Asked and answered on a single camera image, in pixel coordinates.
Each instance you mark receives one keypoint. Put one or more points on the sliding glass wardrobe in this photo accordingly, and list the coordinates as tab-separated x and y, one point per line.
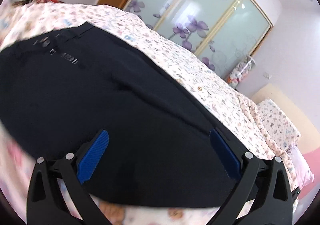
219	32

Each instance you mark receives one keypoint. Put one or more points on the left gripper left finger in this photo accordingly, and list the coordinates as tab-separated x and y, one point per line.
56	194

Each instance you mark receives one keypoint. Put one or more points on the black pants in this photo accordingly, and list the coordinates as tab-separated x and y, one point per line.
59	89

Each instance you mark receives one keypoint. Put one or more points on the pink pillow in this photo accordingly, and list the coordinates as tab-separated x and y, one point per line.
303	171

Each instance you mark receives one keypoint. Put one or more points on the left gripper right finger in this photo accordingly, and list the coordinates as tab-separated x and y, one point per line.
262	194

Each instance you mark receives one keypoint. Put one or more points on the floral pillow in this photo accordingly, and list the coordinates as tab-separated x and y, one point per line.
278	125

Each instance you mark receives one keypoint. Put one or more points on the stuffed toys basket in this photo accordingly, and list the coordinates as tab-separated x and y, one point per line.
240	71

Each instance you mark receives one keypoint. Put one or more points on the floral bed sheet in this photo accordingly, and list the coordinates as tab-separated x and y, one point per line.
233	109

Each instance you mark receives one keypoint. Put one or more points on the wall socket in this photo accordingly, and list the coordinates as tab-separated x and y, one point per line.
267	75

